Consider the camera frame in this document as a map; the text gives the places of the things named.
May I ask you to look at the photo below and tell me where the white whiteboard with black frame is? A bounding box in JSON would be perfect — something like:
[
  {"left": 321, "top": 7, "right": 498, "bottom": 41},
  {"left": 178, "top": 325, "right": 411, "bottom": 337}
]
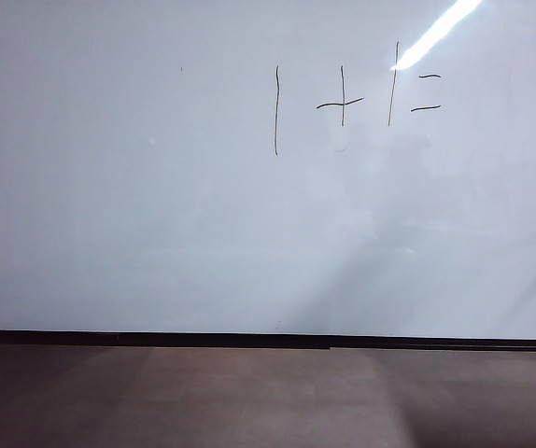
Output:
[{"left": 0, "top": 0, "right": 536, "bottom": 352}]

